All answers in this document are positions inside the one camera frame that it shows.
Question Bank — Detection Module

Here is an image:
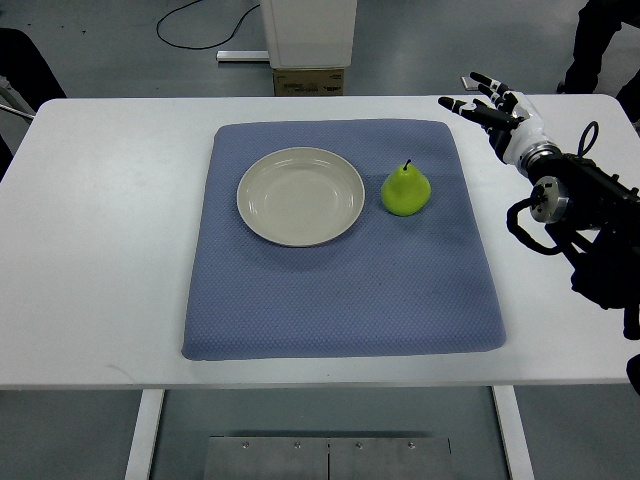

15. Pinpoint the beige round plate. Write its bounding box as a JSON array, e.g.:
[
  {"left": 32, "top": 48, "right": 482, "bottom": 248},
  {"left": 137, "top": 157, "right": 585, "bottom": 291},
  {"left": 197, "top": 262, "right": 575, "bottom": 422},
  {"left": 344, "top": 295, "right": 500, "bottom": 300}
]
[{"left": 236, "top": 147, "right": 366, "bottom": 247}]

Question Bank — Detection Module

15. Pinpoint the aluminium rail on floor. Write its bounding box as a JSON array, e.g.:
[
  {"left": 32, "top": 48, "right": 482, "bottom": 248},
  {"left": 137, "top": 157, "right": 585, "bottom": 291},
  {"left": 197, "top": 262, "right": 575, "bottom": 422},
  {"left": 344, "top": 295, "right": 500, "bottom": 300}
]
[{"left": 216, "top": 50, "right": 270, "bottom": 63}]

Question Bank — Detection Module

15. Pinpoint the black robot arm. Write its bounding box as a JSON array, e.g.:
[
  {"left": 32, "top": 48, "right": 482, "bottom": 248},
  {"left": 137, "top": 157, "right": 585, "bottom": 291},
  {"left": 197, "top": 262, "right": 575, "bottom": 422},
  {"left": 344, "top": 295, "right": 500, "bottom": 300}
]
[{"left": 506, "top": 121, "right": 639, "bottom": 341}]

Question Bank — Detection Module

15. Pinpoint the small grey floor plate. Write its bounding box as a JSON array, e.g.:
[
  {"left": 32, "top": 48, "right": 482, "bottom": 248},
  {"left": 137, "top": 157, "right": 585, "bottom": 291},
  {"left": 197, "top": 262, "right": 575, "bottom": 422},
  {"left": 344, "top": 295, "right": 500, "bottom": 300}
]
[{"left": 460, "top": 76, "right": 478, "bottom": 91}]

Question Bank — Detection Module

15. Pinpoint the white right table leg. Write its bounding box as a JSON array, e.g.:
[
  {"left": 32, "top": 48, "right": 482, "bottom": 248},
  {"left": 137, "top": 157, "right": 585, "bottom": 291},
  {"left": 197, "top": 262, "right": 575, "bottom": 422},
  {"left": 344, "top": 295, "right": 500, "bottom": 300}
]
[{"left": 491, "top": 385, "right": 535, "bottom": 480}]

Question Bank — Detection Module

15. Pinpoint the metal base plate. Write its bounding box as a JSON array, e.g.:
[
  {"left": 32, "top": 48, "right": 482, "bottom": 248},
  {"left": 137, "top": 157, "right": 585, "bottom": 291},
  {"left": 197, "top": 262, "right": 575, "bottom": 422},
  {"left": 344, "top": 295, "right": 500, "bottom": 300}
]
[{"left": 204, "top": 437, "right": 455, "bottom": 479}]

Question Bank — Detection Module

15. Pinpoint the green pear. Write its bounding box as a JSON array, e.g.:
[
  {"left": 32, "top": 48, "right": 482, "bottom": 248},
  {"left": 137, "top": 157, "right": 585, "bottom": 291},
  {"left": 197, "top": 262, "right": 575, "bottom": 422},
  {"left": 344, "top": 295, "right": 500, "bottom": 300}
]
[{"left": 381, "top": 160, "right": 432, "bottom": 216}]

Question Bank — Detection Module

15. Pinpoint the blue textured mat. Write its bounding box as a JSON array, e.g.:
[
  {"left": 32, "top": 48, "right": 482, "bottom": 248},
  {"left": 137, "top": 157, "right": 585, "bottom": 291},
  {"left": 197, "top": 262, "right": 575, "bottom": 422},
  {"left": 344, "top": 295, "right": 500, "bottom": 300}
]
[{"left": 182, "top": 119, "right": 506, "bottom": 360}]

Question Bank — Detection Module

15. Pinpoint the person in dark clothes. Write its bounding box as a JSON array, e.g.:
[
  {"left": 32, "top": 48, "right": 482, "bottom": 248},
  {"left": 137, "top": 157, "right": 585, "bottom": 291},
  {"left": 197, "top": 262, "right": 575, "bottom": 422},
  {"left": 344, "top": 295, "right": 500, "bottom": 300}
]
[{"left": 556, "top": 0, "right": 639, "bottom": 94}]

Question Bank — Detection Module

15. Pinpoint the white table leg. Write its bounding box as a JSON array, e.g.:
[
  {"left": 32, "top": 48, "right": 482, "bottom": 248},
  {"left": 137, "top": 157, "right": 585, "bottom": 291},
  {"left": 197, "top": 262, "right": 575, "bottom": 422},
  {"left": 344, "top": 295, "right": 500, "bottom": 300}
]
[
  {"left": 491, "top": 385, "right": 535, "bottom": 480},
  {"left": 124, "top": 389, "right": 165, "bottom": 480}
]

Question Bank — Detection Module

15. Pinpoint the brown cardboard box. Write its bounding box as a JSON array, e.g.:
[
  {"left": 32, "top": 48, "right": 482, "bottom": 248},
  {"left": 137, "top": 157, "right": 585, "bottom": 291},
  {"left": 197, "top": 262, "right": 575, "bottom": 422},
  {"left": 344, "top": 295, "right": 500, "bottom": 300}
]
[{"left": 272, "top": 69, "right": 344, "bottom": 97}]

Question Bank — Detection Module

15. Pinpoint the black chair at left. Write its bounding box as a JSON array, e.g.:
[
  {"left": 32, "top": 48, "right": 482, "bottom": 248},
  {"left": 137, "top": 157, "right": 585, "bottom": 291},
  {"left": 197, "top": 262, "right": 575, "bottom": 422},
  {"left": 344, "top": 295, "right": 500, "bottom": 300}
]
[{"left": 0, "top": 28, "right": 68, "bottom": 181}]

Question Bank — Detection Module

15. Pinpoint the white left table leg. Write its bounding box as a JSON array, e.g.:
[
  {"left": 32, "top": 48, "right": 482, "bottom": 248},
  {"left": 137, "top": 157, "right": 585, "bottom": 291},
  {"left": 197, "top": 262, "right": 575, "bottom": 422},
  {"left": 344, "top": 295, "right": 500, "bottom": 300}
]
[{"left": 124, "top": 389, "right": 165, "bottom": 480}]

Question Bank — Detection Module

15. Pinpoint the black floor cable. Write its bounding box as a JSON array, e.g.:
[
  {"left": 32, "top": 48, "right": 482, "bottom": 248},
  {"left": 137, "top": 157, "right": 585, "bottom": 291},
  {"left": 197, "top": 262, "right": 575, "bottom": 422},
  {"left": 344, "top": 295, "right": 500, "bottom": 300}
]
[{"left": 156, "top": 0, "right": 262, "bottom": 51}]

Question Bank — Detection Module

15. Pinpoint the white pedestal column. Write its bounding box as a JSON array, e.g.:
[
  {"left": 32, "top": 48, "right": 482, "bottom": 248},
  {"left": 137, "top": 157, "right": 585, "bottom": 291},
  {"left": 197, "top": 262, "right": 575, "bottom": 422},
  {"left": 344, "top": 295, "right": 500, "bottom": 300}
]
[{"left": 260, "top": 0, "right": 357, "bottom": 69}]

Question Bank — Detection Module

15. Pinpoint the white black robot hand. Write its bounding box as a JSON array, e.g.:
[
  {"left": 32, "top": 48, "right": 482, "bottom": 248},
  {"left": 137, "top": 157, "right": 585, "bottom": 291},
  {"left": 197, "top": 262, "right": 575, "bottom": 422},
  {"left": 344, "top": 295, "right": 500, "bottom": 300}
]
[{"left": 438, "top": 72, "right": 560, "bottom": 175}]

